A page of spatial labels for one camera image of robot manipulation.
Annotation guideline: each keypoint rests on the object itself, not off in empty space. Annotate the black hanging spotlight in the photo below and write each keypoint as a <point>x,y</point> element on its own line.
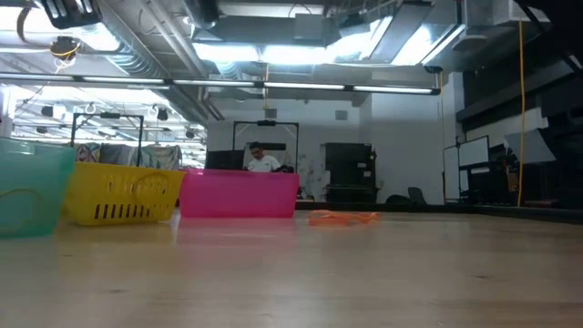
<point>162,115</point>

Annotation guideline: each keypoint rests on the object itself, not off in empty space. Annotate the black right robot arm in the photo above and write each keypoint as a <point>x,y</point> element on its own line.
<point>565,18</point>

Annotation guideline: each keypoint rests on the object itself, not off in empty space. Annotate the whiteboard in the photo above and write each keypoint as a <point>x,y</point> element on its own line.
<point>473,152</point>

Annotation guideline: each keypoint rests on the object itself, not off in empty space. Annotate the black background robot arm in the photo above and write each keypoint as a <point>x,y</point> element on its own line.
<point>284,169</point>

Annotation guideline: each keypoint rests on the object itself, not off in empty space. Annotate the yellow plastic slotted basket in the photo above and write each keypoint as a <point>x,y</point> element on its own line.
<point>118,191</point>

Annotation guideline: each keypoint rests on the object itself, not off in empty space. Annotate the pink plastic basket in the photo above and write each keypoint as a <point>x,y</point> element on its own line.
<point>237,193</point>

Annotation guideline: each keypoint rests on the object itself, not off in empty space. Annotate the hanging fabric sheets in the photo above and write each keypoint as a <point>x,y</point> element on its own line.
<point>159,157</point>

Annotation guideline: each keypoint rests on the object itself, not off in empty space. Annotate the black monitor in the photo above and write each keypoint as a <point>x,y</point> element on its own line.
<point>223,159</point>

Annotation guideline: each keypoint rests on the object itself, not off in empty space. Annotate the teal plastic basket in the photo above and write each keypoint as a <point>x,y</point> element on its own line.
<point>32,191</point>

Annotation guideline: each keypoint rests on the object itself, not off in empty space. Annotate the black round ceiling device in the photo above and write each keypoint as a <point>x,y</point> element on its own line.
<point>64,45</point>

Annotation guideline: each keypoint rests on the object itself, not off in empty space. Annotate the black cabinet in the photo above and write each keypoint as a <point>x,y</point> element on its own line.
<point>348,168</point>

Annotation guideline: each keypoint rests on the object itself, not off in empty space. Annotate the person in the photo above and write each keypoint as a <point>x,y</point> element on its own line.
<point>264,163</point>

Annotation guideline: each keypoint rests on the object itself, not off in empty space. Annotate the LED light bar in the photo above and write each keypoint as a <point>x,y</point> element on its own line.
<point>300,85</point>

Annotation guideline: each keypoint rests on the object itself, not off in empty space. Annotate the black gantry frame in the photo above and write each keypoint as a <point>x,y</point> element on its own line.
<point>109,115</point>
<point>266,123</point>

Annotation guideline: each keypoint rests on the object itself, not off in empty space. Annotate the black office chair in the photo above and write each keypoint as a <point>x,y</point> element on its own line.
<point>416,195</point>

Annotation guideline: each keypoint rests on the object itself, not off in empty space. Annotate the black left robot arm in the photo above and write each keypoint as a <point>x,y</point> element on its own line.
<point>77,18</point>

